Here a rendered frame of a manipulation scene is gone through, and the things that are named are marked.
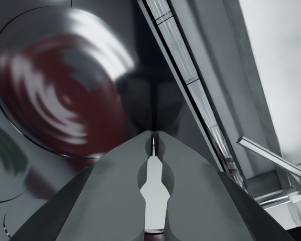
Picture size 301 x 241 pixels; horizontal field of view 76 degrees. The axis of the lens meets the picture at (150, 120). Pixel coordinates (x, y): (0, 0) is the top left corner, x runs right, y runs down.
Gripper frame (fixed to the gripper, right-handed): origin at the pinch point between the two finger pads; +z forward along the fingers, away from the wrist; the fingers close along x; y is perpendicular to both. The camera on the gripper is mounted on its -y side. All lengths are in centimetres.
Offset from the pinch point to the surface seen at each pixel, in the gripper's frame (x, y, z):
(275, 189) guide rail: 15.3, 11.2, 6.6
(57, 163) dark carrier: -7.4, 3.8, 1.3
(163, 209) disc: 1.2, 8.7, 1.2
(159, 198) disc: 0.8, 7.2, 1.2
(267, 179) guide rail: 15.3, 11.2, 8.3
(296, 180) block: 12.4, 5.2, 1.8
